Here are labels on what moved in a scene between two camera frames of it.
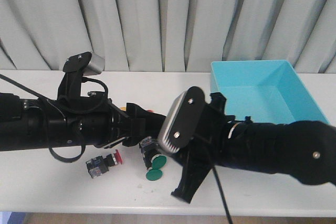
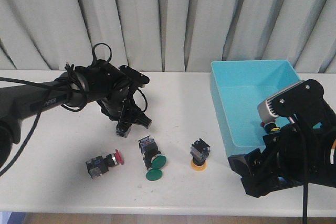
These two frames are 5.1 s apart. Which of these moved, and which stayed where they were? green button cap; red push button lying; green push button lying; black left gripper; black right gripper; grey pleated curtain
Moved: black right gripper; black left gripper
Stayed: grey pleated curtain; green push button lying; green button cap; red push button lying
